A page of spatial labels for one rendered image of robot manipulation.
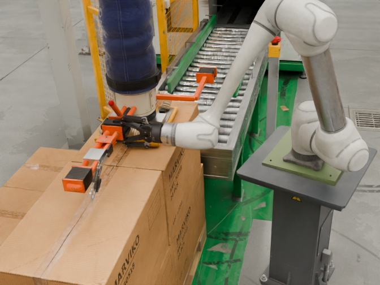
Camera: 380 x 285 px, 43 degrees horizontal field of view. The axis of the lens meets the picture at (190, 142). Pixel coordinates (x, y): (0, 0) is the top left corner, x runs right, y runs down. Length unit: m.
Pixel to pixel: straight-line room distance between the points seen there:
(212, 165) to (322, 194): 0.81
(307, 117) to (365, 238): 1.18
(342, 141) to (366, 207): 1.39
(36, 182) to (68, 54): 1.18
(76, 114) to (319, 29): 2.48
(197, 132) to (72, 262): 0.64
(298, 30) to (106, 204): 0.89
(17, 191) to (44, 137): 1.63
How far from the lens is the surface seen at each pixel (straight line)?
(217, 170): 2.71
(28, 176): 2.75
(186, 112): 2.28
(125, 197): 1.77
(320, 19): 1.60
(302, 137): 2.12
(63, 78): 3.64
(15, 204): 2.56
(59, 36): 3.52
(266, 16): 1.76
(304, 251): 2.48
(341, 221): 3.16
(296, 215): 2.35
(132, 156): 1.99
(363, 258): 2.95
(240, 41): 4.33
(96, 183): 1.64
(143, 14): 1.92
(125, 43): 1.93
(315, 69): 1.75
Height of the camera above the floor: 2.01
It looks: 31 degrees down
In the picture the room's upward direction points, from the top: 3 degrees counter-clockwise
